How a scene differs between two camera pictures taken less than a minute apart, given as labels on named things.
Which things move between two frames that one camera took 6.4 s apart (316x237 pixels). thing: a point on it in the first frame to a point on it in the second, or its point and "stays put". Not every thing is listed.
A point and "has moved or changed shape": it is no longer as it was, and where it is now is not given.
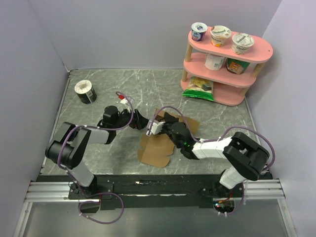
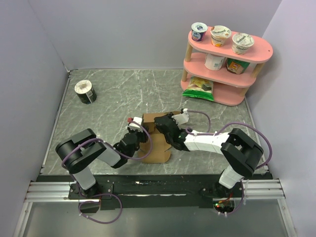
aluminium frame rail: [47, 191] stays put
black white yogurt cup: [85, 91] stays put
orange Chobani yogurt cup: [218, 34] stays put
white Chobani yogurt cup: [241, 42] stays put
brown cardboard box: [154, 150] has moved or changed shape
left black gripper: [138, 121] to [144, 135]
